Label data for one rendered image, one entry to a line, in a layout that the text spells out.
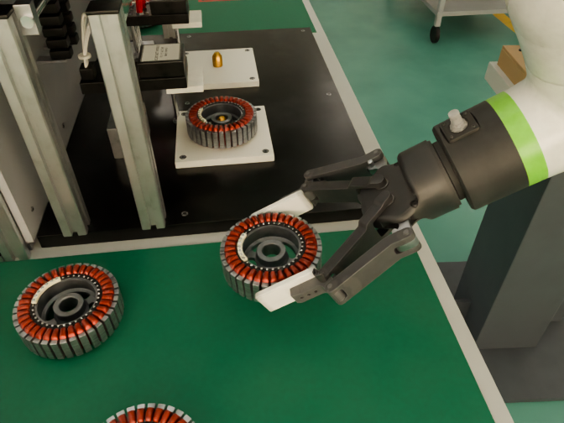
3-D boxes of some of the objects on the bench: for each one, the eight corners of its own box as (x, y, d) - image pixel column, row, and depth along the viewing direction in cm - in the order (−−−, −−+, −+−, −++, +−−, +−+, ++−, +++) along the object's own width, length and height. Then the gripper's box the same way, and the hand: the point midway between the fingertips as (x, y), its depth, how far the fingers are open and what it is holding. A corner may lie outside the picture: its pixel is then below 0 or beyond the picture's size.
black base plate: (310, 36, 117) (310, 26, 116) (386, 217, 70) (389, 205, 69) (106, 46, 113) (103, 37, 111) (41, 248, 66) (35, 236, 64)
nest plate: (253, 53, 105) (252, 47, 105) (259, 86, 94) (258, 80, 94) (180, 56, 104) (180, 51, 103) (179, 91, 93) (178, 85, 92)
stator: (144, 300, 59) (138, 279, 57) (77, 378, 52) (67, 357, 49) (72, 268, 63) (64, 248, 60) (0, 337, 55) (-14, 317, 53)
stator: (249, 109, 86) (248, 90, 83) (264, 145, 78) (263, 124, 75) (184, 118, 83) (180, 98, 81) (192, 156, 75) (190, 135, 73)
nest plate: (263, 111, 88) (263, 105, 87) (274, 161, 77) (274, 154, 76) (178, 117, 86) (177, 111, 85) (175, 169, 75) (174, 162, 74)
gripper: (403, 85, 56) (238, 174, 62) (483, 232, 38) (243, 333, 45) (425, 132, 60) (270, 210, 67) (505, 281, 43) (285, 368, 50)
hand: (274, 253), depth 55 cm, fingers closed on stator, 11 cm apart
